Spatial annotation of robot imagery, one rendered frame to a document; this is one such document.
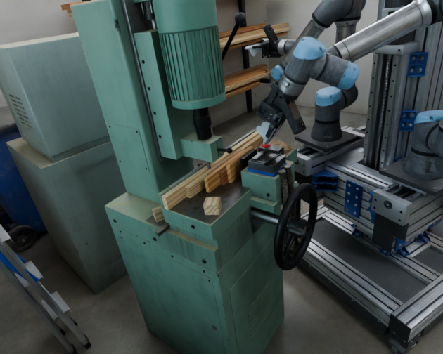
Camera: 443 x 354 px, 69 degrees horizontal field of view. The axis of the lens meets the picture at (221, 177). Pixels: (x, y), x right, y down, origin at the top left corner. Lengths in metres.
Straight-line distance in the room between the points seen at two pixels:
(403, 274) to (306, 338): 0.57
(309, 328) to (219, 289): 0.79
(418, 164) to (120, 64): 1.10
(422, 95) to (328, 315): 1.13
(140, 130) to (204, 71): 0.33
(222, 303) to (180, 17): 0.90
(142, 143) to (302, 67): 0.60
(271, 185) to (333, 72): 0.38
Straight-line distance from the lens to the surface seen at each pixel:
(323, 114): 1.62
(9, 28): 3.18
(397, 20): 1.17
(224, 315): 1.24
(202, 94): 0.99
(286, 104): 1.01
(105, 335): 2.00
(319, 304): 1.92
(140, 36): 1.09
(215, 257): 1.04
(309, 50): 0.94
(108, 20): 1.12
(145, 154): 1.20
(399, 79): 1.48
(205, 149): 1.08
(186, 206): 1.06
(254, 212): 1.12
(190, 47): 0.96
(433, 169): 1.39
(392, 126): 1.54
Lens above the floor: 1.48
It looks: 29 degrees down
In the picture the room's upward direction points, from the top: 8 degrees counter-clockwise
